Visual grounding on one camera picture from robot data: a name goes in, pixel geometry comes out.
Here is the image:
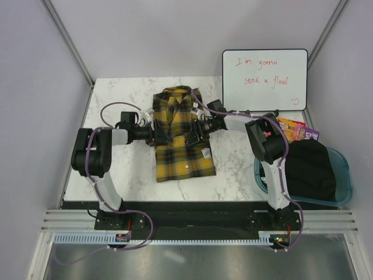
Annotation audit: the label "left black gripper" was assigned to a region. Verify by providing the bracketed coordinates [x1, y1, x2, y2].
[131, 119, 172, 147]

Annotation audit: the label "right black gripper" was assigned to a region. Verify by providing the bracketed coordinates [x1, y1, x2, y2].
[186, 117, 218, 147]

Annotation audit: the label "yellow plaid flannel shirt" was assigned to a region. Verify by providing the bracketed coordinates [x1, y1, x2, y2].
[152, 86, 216, 183]

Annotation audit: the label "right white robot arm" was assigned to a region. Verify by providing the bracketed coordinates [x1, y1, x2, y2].
[185, 100, 290, 230]

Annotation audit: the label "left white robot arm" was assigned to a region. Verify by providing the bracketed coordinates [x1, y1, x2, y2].
[71, 111, 172, 229]

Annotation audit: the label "white dry-erase board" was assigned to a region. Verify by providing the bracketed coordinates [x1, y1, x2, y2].
[221, 48, 308, 112]

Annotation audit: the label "black shirt in bin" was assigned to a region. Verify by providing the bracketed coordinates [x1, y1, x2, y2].
[259, 139, 339, 202]

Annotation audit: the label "teal plastic bin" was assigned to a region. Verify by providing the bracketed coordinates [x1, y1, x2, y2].
[253, 145, 353, 208]

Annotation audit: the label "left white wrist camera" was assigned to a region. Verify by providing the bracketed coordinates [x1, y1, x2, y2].
[145, 108, 154, 118]

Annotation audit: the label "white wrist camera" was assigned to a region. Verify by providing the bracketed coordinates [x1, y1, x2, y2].
[145, 108, 154, 118]
[191, 107, 204, 120]

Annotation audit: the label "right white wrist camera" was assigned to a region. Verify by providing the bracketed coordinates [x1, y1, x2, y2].
[191, 107, 204, 120]

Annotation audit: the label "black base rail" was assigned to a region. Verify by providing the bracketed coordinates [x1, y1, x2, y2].
[93, 199, 304, 234]

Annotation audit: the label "white slotted cable duct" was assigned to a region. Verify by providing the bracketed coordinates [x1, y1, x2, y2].
[54, 232, 291, 246]

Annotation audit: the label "aluminium frame rails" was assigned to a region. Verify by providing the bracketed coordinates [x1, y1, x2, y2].
[41, 209, 358, 234]

